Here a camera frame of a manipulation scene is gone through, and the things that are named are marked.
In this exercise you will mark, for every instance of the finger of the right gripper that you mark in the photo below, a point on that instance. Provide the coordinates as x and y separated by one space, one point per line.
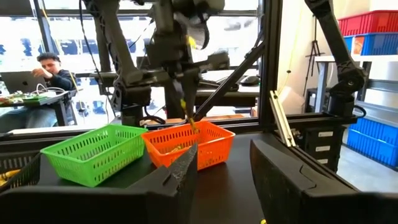
190 87
176 93

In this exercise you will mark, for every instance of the black desk frame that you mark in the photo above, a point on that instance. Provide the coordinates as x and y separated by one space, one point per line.
63 107

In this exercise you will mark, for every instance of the green plastic mesh basket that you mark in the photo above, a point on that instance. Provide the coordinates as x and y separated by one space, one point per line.
93 152

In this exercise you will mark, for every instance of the yellow gripper tag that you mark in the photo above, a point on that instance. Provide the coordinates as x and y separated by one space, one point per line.
191 42

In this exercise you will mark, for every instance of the orange plastic mesh basket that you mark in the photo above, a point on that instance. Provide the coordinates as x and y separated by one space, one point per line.
217 146

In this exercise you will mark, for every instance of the red storage bin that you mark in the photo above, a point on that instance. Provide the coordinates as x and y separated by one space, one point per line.
370 21

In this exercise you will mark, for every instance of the black jointed arm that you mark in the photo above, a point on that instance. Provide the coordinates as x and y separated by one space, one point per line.
345 74

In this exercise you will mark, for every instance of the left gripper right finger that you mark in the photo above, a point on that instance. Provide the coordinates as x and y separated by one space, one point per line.
311 205

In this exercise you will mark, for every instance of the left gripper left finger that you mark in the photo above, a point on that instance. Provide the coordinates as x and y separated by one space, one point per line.
93 205

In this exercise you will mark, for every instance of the black computer mouse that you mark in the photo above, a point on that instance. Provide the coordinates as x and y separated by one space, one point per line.
250 80

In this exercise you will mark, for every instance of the black rig support strut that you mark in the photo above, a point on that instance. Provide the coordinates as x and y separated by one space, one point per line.
230 81

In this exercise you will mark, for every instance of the black plastic mesh basket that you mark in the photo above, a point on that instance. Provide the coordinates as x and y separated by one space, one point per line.
18 161

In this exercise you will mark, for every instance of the silver aluminium bar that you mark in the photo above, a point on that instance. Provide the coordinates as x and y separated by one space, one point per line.
281 118

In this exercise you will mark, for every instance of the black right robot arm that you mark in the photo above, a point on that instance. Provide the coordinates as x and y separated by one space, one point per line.
124 62

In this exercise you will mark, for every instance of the blue storage bin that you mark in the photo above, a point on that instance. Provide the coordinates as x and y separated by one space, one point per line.
379 43
373 140

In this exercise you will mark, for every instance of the black tripod stand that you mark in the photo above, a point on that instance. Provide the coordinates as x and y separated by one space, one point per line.
314 53

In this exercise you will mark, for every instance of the grey laptop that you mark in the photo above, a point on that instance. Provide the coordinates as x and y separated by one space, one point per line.
20 81

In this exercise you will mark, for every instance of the green board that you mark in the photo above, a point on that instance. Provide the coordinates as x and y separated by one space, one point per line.
21 99

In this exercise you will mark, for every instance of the black table mat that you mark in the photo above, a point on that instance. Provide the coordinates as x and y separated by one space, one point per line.
236 186

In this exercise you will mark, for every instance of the person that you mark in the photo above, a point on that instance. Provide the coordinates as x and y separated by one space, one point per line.
59 79

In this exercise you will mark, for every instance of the black storage bin shelf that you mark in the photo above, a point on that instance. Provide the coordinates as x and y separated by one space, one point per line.
323 152

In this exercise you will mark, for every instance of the black rig upright post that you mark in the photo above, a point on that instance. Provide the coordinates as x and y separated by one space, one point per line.
270 62

